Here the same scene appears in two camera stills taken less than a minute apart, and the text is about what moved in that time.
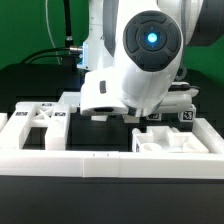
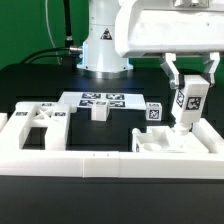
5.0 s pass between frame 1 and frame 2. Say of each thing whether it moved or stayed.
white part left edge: stayed
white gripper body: moved
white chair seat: stayed
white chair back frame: stayed
